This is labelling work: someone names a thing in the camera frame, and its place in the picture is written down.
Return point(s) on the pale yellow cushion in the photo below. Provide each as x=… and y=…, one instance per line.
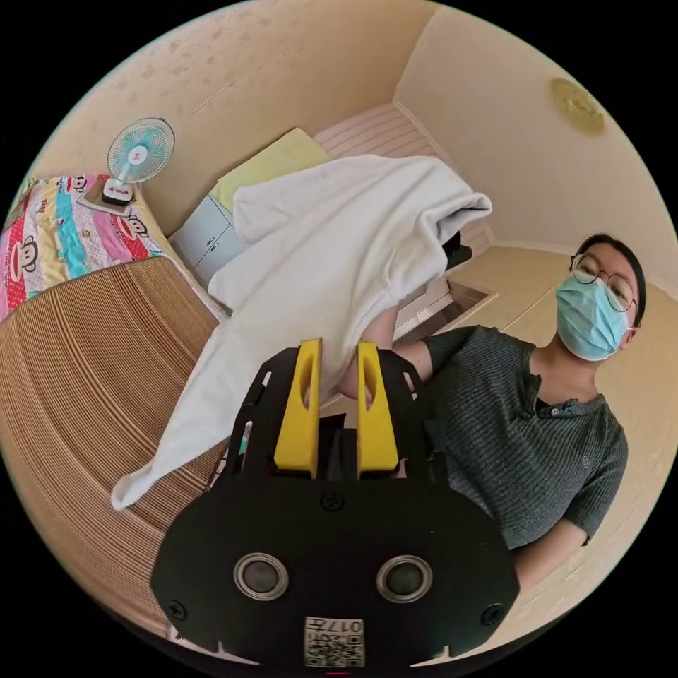
x=275, y=159

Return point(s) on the round golden ceiling lamp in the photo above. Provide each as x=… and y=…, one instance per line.
x=577, y=104

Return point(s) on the person's right forearm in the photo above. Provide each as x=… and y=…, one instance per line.
x=373, y=339

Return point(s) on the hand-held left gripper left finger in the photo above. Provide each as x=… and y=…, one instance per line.
x=296, y=424

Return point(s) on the person's body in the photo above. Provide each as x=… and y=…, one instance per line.
x=529, y=434

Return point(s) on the small white table fan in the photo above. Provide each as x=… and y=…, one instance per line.
x=140, y=151

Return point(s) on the pale blue cupboard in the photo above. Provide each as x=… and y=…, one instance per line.
x=206, y=238

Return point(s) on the white long sleeve shirt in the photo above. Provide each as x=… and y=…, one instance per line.
x=318, y=238

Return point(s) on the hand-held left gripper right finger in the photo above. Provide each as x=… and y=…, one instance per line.
x=377, y=429

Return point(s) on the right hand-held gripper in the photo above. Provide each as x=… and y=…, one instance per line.
x=456, y=254

